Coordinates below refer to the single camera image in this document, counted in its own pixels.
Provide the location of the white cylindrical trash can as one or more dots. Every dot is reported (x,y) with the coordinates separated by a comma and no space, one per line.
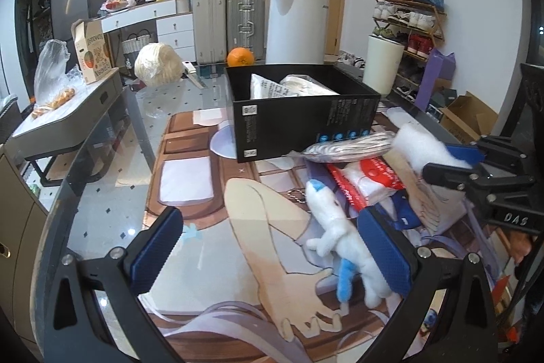
(297,31)

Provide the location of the white blue plush toy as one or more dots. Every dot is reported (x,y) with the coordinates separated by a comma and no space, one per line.
(342,238)

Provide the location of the black cardboard box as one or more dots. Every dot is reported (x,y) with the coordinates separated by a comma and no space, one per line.
(269,128)

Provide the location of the white foam sponge block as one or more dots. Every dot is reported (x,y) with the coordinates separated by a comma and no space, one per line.
(419,147)

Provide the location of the purple paper bag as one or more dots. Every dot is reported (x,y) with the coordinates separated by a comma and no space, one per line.
(439,67)

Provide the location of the red white balloon bag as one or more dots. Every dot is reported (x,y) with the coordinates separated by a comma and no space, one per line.
(366,182)

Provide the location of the wooden shoe rack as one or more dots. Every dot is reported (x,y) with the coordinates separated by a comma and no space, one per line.
(417,26)

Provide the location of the grey side table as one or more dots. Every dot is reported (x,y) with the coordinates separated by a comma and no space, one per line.
(41,140)

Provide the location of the white suitcase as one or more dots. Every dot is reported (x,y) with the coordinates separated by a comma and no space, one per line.
(210,31)

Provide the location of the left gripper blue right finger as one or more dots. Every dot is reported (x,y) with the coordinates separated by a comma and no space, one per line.
(389,248)

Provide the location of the white desk with drawers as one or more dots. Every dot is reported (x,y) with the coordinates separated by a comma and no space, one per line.
(172,20)

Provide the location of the clear bag of oranges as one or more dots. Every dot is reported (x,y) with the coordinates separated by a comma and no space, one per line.
(53,85)

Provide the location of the white printed cloth bag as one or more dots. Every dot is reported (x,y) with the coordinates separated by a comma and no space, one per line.
(289,86)

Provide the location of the beige yarn ball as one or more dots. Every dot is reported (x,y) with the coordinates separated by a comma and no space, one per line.
(158,64)

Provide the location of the white handled knife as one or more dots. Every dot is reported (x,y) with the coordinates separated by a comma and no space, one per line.
(190,72)

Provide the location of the orange fruit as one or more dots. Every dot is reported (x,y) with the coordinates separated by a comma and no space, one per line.
(240,56)

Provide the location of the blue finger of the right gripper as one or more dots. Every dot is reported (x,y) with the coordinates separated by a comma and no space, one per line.
(454,178)
(466,157)

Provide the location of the silver suitcase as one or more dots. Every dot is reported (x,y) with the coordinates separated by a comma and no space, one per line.
(246,25)

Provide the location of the anime printed table mat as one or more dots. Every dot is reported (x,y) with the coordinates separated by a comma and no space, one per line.
(240,285)

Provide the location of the orange printed fruit carton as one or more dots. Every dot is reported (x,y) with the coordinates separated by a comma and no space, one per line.
(91,49)

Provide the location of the blue fabric item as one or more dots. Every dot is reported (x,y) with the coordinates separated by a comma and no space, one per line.
(399,211)

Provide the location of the brown cardboard box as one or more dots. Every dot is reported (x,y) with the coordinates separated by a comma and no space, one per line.
(467,118)

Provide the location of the bagged white shoelaces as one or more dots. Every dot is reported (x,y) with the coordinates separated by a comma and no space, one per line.
(365,147)

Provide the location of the cream tumbler cup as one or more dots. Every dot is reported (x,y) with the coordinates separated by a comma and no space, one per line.
(381,64)

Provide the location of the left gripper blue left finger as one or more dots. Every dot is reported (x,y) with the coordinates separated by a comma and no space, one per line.
(151,248)

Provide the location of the white wicker basket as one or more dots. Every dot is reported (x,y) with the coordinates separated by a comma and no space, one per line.
(133,45)

